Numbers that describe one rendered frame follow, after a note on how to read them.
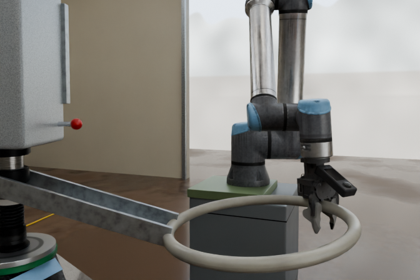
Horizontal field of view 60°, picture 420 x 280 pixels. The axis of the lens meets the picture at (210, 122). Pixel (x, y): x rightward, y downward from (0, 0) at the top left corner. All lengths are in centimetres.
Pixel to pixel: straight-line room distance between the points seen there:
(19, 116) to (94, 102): 587
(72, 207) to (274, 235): 79
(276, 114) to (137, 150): 531
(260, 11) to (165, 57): 471
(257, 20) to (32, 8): 77
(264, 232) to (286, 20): 83
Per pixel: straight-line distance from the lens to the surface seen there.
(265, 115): 115
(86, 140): 695
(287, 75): 152
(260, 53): 129
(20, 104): 94
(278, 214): 144
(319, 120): 105
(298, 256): 76
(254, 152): 155
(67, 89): 112
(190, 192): 151
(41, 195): 100
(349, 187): 103
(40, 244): 113
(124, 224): 94
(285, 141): 155
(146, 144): 625
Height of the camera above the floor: 124
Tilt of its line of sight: 3 degrees down
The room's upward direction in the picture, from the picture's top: straight up
